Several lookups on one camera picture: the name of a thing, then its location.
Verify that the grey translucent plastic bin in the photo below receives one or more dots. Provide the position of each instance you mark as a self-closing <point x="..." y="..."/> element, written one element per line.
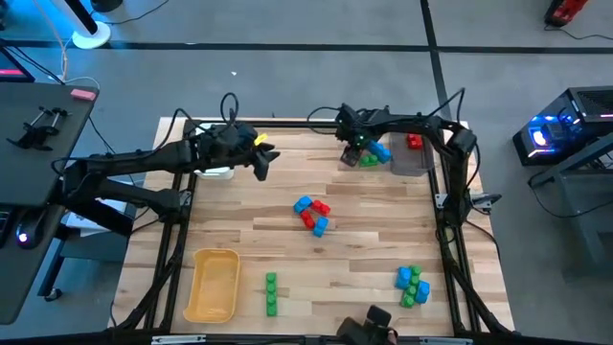
<point x="413" y="160"/>

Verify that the small green toy block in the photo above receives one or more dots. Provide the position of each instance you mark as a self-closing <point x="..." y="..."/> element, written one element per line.
<point x="369" y="161"/>

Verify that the black desk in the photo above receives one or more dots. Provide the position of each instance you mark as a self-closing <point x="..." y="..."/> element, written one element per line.
<point x="19" y="282"/>

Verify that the white papers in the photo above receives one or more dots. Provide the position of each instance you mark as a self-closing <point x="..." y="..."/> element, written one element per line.
<point x="100" y="220"/>

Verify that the black table-level camera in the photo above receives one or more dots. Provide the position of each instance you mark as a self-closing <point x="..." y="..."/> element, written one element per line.
<point x="369" y="327"/>

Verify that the large blue toy block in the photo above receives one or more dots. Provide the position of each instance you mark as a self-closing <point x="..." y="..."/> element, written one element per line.
<point x="380" y="151"/>

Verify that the dark desk monitor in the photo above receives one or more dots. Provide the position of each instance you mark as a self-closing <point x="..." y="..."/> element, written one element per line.
<point x="12" y="64"/>

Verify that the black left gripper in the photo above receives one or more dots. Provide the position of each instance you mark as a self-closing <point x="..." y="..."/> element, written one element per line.
<point x="227" y="146"/>

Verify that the black aluminium table frame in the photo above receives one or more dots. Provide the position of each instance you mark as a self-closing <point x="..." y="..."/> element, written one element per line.
<point x="287" y="124"/>

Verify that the black computer case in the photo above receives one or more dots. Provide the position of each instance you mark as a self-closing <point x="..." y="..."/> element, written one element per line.
<point x="560" y="127"/>

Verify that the black raised desk panel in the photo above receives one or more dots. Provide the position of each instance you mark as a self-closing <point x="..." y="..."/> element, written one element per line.
<point x="43" y="158"/>

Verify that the long green toy block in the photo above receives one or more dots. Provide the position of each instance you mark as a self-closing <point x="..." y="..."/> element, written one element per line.
<point x="271" y="293"/>
<point x="412" y="287"/>

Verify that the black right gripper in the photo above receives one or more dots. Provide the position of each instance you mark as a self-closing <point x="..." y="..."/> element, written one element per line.
<point x="355" y="128"/>

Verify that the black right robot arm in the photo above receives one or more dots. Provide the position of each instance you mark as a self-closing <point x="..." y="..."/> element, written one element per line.
<point x="416" y="125"/>

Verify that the white plastic bin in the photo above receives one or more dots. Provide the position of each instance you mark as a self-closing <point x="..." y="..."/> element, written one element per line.
<point x="215" y="173"/>

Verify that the grey side table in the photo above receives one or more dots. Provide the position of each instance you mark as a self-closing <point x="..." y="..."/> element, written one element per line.
<point x="589" y="191"/>

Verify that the silver frame bracket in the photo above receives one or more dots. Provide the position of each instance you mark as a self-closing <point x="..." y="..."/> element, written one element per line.
<point x="446" y="341"/>
<point x="178" y="339"/>

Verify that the red toy block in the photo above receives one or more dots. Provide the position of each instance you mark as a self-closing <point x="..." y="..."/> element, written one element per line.
<point x="321" y="207"/>
<point x="415" y="142"/>
<point x="308" y="220"/>

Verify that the white lamp stand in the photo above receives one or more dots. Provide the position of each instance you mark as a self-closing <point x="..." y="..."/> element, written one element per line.
<point x="91" y="34"/>

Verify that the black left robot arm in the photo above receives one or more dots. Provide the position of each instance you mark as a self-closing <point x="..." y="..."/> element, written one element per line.
<point x="143" y="160"/>

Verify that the black clamp bracket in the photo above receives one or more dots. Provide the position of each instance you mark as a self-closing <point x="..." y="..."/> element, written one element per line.
<point x="38" y="128"/>

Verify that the pink eraser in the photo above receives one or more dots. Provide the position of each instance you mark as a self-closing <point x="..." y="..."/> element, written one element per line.
<point x="84" y="94"/>

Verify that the computer mouse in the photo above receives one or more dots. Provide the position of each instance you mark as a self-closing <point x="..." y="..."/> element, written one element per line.
<point x="29" y="232"/>

